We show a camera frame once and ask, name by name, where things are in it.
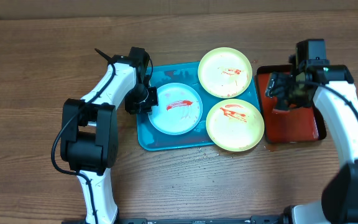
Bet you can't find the red black-rimmed tray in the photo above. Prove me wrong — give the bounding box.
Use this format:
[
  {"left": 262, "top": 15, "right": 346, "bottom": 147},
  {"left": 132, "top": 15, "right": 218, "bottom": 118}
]
[{"left": 254, "top": 65, "right": 327, "bottom": 144}]

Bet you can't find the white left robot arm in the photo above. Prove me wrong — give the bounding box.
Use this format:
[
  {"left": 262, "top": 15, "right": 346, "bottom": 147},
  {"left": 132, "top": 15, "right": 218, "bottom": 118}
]
[{"left": 51, "top": 47, "right": 158, "bottom": 223}]

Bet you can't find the yellow plate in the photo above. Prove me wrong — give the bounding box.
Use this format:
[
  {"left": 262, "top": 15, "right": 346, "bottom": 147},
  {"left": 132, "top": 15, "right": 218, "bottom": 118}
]
[
  {"left": 198, "top": 47, "right": 252, "bottom": 98},
  {"left": 206, "top": 98, "right": 265, "bottom": 152}
]

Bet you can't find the light blue plate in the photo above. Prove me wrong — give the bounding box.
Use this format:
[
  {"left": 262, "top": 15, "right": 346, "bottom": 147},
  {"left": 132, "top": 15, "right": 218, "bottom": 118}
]
[{"left": 149, "top": 83, "right": 203, "bottom": 135}]

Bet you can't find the teal plastic tray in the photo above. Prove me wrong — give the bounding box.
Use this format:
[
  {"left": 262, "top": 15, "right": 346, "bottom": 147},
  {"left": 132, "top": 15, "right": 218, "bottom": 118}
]
[{"left": 137, "top": 62, "right": 265, "bottom": 152}]

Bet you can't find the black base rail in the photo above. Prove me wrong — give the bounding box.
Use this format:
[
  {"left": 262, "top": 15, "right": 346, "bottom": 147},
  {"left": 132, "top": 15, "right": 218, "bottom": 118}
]
[{"left": 61, "top": 215, "right": 291, "bottom": 224}]

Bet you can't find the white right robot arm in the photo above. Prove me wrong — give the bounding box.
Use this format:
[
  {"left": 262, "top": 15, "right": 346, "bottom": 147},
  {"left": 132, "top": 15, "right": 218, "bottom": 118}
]
[{"left": 265, "top": 39, "right": 358, "bottom": 223}]

